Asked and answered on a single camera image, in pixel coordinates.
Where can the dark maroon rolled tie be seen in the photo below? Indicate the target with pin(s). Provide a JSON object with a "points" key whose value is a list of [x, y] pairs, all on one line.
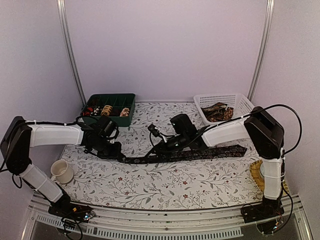
{"points": [[115, 112]]}

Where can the brown patterned necktie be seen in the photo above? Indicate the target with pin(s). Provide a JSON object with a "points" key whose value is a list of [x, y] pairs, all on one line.
{"points": [[218, 112]]}

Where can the pale green bowl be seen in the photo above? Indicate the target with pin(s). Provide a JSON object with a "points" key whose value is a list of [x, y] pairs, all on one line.
{"points": [[262, 171]]}

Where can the cream ceramic mug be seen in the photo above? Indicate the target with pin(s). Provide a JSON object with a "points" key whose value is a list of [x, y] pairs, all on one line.
{"points": [[62, 171]]}

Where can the woven bamboo tray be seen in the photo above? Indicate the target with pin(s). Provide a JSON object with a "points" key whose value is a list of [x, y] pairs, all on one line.
{"points": [[271, 185]]}

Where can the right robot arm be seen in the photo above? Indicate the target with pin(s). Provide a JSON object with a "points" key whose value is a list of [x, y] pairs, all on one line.
{"points": [[209, 183]]}

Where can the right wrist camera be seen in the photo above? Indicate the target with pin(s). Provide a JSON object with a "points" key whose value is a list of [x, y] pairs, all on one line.
{"points": [[156, 132]]}

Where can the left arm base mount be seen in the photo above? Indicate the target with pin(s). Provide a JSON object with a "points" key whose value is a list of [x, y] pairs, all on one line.
{"points": [[72, 215]]}

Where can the front aluminium rail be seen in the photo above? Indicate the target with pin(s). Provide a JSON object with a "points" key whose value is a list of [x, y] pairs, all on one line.
{"points": [[222, 223]]}

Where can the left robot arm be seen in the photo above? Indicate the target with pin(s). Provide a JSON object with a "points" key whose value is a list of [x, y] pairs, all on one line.
{"points": [[27, 150]]}

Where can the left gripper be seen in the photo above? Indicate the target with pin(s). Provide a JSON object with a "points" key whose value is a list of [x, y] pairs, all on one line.
{"points": [[116, 154]]}

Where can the dark floral necktie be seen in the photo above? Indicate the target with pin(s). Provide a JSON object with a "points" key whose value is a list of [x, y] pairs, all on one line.
{"points": [[231, 151]]}

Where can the floral patterned table mat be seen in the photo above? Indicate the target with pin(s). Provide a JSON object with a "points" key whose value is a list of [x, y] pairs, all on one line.
{"points": [[113, 184]]}

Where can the white plastic basket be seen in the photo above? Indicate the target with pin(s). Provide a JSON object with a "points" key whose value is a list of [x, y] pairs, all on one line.
{"points": [[238, 101]]}

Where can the yellow striped rolled tie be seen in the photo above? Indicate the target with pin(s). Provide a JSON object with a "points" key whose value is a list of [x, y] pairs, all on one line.
{"points": [[106, 110]]}

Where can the green divided organizer box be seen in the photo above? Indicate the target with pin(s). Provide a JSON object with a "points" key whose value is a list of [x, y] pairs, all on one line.
{"points": [[119, 107]]}

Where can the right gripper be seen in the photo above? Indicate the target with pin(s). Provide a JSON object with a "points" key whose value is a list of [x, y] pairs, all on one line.
{"points": [[158, 150]]}

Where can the red black rolled tie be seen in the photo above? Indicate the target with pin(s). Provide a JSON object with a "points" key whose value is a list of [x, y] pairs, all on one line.
{"points": [[88, 111]]}

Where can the white dotted black rolled tie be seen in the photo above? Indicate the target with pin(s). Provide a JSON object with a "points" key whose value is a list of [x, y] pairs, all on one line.
{"points": [[96, 111]]}

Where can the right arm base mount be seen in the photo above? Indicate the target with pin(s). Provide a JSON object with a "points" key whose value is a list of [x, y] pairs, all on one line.
{"points": [[267, 209]]}

